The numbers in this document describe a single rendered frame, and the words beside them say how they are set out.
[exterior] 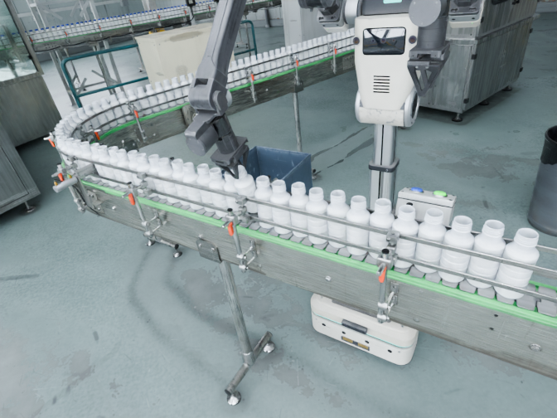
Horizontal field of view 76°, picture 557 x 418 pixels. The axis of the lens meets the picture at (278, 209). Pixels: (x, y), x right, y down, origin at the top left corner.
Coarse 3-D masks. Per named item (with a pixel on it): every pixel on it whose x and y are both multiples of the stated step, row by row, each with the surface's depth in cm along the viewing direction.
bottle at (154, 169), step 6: (150, 156) 127; (156, 156) 128; (150, 162) 126; (156, 162) 126; (150, 168) 127; (156, 168) 127; (156, 174) 127; (156, 180) 129; (156, 186) 130; (162, 198) 133
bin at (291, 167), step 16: (240, 160) 170; (256, 160) 181; (272, 160) 178; (288, 160) 172; (304, 160) 159; (224, 176) 156; (256, 176) 184; (272, 176) 183; (288, 176) 150; (304, 176) 163
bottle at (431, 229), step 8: (432, 208) 82; (432, 216) 79; (440, 216) 79; (424, 224) 82; (432, 224) 80; (440, 224) 80; (424, 232) 82; (432, 232) 81; (440, 232) 81; (432, 240) 81; (440, 240) 81; (416, 248) 86; (424, 248) 83; (432, 248) 83; (440, 248) 83; (416, 256) 87; (424, 256) 85; (432, 256) 84; (440, 256) 85; (432, 264) 85; (424, 272) 87; (432, 272) 87
